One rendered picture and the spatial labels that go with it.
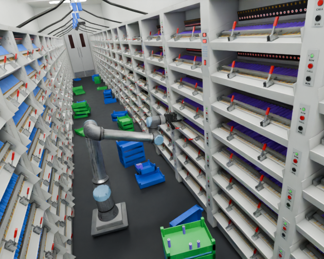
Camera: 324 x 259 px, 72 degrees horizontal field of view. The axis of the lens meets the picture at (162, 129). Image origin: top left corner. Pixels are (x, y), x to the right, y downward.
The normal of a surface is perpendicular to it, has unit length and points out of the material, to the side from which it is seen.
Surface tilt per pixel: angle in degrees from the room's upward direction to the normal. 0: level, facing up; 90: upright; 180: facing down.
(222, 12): 90
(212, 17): 90
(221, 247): 0
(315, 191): 16
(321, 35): 90
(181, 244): 0
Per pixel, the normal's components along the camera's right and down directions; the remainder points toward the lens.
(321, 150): -0.36, -0.81
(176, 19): 0.35, 0.35
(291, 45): -0.87, 0.47
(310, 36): -0.93, 0.23
